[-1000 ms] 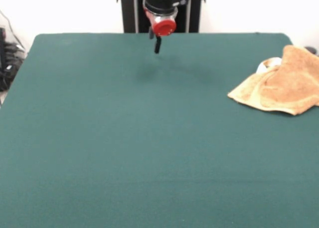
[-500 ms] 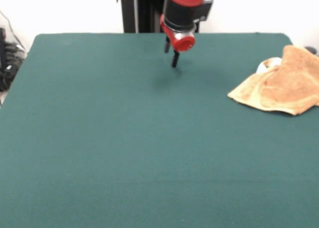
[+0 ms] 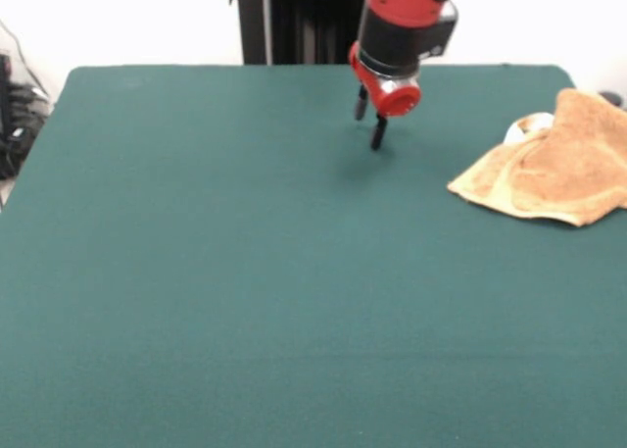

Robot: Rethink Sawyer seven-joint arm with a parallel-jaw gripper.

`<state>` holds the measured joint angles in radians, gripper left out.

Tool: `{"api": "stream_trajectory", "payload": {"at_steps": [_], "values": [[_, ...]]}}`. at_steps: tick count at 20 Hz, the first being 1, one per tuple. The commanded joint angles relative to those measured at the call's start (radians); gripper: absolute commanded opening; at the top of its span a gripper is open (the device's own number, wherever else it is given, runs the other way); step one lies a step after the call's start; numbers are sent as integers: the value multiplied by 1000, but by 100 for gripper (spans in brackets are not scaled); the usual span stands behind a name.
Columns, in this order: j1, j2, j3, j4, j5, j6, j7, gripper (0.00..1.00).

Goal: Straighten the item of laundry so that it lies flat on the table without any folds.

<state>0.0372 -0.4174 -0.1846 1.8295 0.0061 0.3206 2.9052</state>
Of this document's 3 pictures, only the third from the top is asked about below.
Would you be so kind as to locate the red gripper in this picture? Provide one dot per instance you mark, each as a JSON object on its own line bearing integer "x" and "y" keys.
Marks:
{"x": 392, "y": 97}

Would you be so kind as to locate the orange terry towel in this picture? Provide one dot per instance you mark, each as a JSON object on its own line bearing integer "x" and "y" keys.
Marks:
{"x": 563, "y": 173}

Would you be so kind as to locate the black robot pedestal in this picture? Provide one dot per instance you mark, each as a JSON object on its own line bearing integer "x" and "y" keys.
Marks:
{"x": 303, "y": 26}

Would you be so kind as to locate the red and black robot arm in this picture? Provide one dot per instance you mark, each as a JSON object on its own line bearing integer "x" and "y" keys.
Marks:
{"x": 406, "y": 21}

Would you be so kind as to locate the dark green table cloth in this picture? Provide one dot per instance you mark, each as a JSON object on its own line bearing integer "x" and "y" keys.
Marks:
{"x": 196, "y": 271}

